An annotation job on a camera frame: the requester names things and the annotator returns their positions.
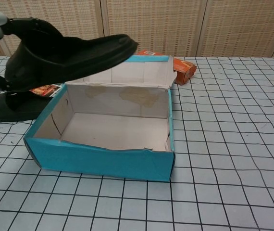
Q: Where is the black slide sandal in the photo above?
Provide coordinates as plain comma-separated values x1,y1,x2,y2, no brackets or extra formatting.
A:
4,34,139,92
0,91,53,122

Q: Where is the blue cardboard shoe box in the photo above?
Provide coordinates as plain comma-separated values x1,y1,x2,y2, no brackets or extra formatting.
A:
23,54,177,182

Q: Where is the bamboo folding screen panel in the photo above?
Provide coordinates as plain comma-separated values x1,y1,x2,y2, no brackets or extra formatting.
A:
0,0,105,58
100,0,209,58
197,0,274,58

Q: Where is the red white-bordered picture card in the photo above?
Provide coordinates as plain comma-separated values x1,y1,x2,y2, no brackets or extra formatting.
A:
30,83,63,98

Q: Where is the orange snack carton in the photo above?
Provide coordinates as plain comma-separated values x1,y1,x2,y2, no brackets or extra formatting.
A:
137,50,198,86

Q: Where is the blue checked tablecloth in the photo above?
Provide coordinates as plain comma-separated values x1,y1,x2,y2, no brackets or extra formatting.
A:
0,55,274,231

